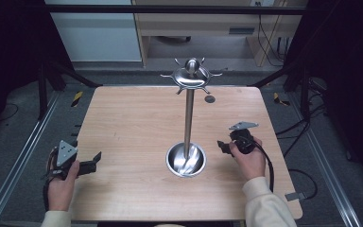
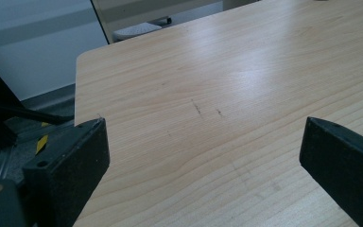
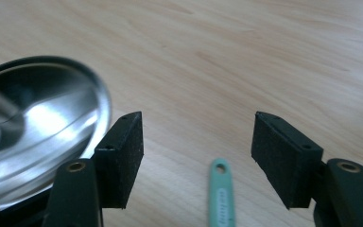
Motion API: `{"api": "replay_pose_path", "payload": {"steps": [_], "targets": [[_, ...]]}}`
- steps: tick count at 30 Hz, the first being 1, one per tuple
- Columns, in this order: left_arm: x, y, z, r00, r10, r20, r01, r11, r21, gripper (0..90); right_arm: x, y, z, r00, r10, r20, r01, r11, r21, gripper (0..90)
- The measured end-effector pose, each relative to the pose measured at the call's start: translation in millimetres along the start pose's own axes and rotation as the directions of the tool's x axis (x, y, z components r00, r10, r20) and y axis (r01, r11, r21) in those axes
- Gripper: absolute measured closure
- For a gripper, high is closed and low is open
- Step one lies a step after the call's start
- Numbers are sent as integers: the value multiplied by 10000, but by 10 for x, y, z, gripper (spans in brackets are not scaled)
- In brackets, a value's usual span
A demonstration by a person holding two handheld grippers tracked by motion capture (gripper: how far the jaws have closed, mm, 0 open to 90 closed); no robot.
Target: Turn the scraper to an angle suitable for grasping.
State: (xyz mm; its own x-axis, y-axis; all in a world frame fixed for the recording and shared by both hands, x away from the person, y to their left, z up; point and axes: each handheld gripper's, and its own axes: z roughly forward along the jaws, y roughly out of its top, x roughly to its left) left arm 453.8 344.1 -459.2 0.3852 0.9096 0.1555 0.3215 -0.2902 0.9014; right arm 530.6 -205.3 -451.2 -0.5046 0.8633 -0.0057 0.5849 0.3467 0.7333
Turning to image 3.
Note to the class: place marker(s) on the stainless steel bowl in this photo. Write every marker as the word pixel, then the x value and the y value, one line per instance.
pixel 53 126

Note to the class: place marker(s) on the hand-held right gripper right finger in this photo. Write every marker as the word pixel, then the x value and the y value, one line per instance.
pixel 283 157

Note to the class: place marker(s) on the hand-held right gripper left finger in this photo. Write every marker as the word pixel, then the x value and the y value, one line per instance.
pixel 119 164

